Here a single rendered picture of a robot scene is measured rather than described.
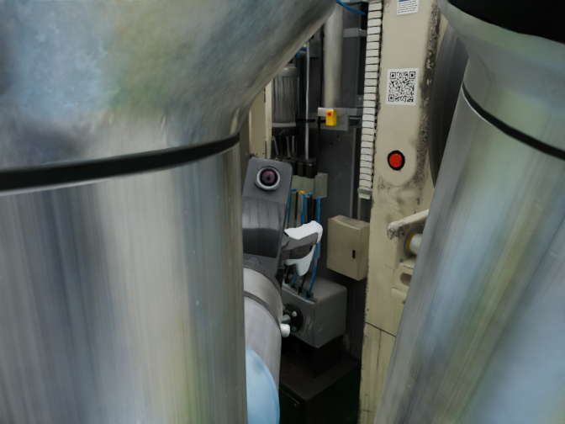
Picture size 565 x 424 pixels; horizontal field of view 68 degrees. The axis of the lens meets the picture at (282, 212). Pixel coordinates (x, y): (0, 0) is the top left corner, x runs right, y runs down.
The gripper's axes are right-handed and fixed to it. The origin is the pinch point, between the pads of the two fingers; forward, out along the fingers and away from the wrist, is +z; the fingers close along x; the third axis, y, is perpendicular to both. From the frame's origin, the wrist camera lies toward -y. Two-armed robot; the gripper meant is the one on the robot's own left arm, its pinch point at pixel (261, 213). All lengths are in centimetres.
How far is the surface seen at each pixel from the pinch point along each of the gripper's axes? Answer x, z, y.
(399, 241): 27.4, 30.6, 11.2
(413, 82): 26, 42, -20
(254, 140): -5.7, 41.7, -3.4
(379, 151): 23, 47, -4
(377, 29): 18, 50, -31
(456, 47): 24.5, 15.1, -24.6
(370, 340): 31, 47, 45
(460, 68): 25.1, 13.4, -21.7
